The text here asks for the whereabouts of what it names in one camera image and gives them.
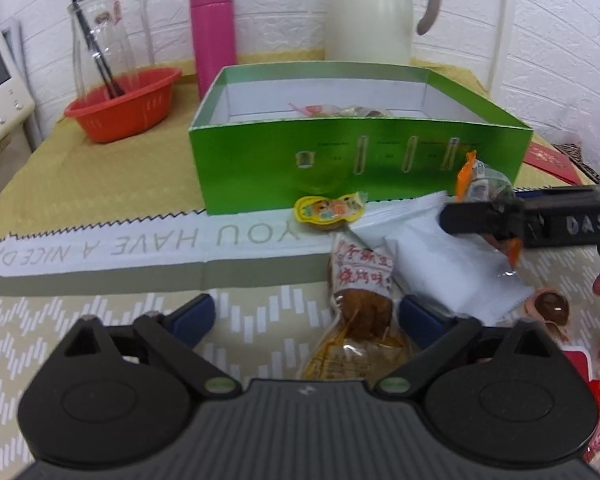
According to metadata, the white foil snack packet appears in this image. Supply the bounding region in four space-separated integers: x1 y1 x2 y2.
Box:
349 190 536 325

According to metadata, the tofu snack clear packet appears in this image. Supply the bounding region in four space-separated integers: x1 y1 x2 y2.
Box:
300 233 413 385

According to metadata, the brown snack orange-edged packet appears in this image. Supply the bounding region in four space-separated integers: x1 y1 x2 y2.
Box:
455 151 522 268

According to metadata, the small brown candy packet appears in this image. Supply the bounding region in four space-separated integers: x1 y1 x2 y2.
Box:
290 104 392 118

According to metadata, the red envelope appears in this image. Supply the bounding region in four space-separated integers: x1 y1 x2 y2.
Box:
524 142 582 185

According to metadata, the braised egg packet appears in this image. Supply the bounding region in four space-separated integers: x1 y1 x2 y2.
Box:
524 288 571 342

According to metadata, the yellow-green tablecloth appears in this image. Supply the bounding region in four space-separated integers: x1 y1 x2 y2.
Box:
0 65 469 240

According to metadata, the yellow round snack packet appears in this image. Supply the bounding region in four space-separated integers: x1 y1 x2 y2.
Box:
294 192 367 231

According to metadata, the green cardboard box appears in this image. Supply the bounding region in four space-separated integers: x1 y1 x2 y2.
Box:
189 61 532 214

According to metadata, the red plastic basket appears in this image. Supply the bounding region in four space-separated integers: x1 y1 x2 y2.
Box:
64 67 182 144

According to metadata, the clear glass carafe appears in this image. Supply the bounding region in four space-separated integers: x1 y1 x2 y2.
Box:
66 0 138 100

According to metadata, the white thermal carafe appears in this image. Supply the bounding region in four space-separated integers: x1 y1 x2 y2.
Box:
325 0 441 65

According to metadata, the pink thermos bottle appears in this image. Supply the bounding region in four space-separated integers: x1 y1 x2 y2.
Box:
189 0 237 99

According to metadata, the white wall pipe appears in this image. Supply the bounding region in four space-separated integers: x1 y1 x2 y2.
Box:
486 0 516 100

